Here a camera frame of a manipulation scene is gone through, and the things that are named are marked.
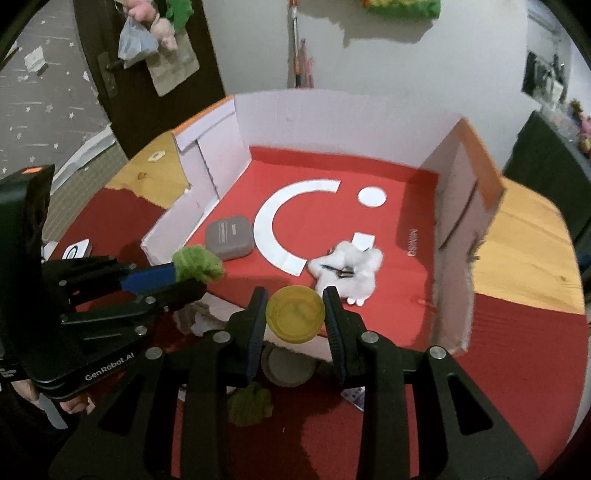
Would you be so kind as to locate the white fuzzy star toy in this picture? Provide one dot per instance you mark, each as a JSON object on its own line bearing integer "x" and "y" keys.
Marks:
{"x": 362, "y": 279}

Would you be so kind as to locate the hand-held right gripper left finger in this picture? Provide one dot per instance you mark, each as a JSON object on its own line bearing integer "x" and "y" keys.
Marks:
{"x": 256, "y": 323}

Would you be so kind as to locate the clear round container white lid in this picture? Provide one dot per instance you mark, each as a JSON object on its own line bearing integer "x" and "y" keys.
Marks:
{"x": 288, "y": 369}

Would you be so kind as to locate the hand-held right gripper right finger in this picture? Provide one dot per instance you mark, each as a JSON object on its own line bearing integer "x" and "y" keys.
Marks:
{"x": 334, "y": 332}

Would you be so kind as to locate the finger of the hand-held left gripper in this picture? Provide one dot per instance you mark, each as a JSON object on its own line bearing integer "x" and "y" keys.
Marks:
{"x": 147, "y": 277}
{"x": 175, "y": 295}

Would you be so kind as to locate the pink plush toy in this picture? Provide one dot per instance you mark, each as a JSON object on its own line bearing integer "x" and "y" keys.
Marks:
{"x": 161, "y": 30}

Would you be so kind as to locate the green fuzzy pipe cleaner toy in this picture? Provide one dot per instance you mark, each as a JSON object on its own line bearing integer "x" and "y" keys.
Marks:
{"x": 198, "y": 263}
{"x": 249, "y": 406}

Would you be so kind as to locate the yellow small cup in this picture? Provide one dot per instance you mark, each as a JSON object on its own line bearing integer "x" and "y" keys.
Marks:
{"x": 295, "y": 316}

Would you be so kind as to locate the dark brown door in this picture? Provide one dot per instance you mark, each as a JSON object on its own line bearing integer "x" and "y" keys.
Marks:
{"x": 138, "y": 115}

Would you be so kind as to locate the person's left forearm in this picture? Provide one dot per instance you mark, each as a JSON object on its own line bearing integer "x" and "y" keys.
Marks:
{"x": 23, "y": 443}

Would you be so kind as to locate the brown paper bag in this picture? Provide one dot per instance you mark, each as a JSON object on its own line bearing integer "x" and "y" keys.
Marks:
{"x": 171, "y": 74}

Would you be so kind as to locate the person's left hand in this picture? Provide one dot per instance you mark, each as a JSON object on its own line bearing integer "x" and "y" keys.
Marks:
{"x": 76, "y": 405}

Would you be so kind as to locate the white cardboard box red bottom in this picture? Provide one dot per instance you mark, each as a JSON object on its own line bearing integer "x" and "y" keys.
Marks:
{"x": 323, "y": 120}

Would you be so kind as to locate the hanging clear plastic bag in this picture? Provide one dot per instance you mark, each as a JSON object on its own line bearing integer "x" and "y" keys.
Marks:
{"x": 136, "y": 41}

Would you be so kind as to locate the dark covered side table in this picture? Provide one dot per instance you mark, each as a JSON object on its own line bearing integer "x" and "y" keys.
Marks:
{"x": 545, "y": 157}

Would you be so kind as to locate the small dark clip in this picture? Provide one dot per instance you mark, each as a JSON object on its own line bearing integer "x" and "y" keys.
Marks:
{"x": 339, "y": 271}

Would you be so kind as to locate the white pole orange tip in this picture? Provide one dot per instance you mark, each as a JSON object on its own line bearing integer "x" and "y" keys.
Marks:
{"x": 294, "y": 27}

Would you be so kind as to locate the white square device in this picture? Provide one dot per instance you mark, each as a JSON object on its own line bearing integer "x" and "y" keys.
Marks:
{"x": 76, "y": 250}

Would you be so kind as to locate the row of small tabletop items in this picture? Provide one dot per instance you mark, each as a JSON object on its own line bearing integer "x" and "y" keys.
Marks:
{"x": 582, "y": 124}

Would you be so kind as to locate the small white sticker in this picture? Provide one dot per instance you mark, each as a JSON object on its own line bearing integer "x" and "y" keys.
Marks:
{"x": 157, "y": 155}

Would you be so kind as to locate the grey rounded case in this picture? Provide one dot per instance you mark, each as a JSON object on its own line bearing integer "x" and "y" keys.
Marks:
{"x": 229, "y": 235}

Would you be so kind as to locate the green printed bag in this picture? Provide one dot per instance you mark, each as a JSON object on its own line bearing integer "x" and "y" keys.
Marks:
{"x": 406, "y": 7}

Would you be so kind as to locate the green plush toy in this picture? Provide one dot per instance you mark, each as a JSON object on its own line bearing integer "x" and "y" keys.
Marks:
{"x": 180, "y": 11}

